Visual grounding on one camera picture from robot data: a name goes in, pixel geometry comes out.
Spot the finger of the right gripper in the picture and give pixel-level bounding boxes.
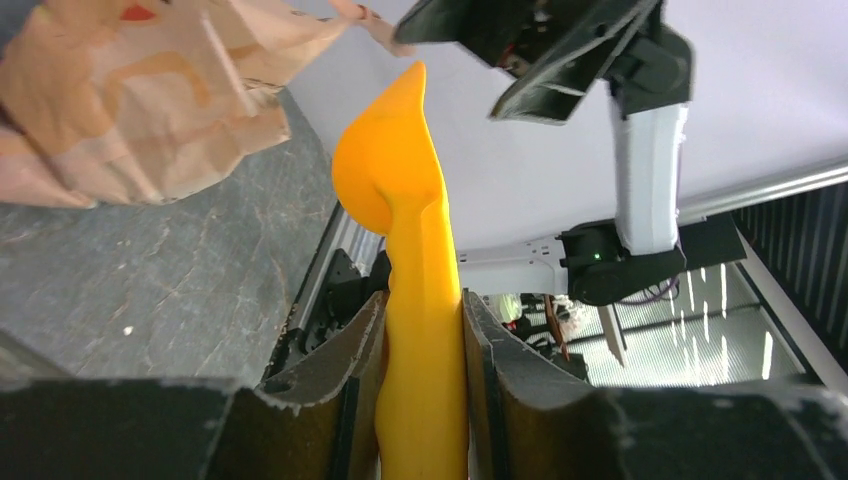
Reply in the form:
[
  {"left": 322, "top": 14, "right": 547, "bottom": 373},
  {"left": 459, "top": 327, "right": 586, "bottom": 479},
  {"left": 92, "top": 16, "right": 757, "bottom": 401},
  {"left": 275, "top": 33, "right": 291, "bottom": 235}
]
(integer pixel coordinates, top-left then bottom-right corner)
[
  {"left": 394, "top": 0, "right": 530, "bottom": 67},
  {"left": 490, "top": 1, "right": 663, "bottom": 124}
]

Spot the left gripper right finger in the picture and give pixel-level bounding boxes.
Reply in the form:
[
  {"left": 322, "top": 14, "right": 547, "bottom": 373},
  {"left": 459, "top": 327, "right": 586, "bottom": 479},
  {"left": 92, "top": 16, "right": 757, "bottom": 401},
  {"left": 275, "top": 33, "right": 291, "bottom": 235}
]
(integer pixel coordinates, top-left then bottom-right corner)
[{"left": 463, "top": 292, "right": 847, "bottom": 479}]

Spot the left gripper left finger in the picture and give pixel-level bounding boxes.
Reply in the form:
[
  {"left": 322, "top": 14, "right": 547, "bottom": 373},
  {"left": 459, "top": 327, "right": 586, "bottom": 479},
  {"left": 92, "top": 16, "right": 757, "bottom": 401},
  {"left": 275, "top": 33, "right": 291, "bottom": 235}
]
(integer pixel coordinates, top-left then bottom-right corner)
[{"left": 1, "top": 292, "right": 386, "bottom": 479}]

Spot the orange plastic scoop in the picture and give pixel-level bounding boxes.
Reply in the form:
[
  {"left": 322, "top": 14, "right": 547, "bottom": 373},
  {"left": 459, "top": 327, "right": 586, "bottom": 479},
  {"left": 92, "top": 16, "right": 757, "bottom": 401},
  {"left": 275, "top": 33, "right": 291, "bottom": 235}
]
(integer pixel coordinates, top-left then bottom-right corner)
[{"left": 332, "top": 62, "right": 469, "bottom": 479}]

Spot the pink litter bag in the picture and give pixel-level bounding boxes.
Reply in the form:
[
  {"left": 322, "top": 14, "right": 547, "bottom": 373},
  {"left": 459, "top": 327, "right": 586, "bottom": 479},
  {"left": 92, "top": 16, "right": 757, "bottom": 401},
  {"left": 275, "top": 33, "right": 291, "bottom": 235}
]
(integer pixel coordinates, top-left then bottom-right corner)
[{"left": 0, "top": 0, "right": 415, "bottom": 210}]

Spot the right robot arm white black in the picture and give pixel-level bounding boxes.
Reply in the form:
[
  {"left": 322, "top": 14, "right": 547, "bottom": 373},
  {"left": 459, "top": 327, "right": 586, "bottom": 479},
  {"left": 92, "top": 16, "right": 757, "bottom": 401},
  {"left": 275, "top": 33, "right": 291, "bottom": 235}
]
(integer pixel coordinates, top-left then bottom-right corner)
[{"left": 394, "top": 0, "right": 694, "bottom": 307}]

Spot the right aluminium corner post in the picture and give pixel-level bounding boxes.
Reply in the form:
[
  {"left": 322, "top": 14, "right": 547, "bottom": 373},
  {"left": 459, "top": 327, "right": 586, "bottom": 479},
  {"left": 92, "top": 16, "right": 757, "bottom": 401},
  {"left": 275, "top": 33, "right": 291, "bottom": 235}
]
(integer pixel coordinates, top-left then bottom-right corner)
[{"left": 677, "top": 155, "right": 847, "bottom": 226}]

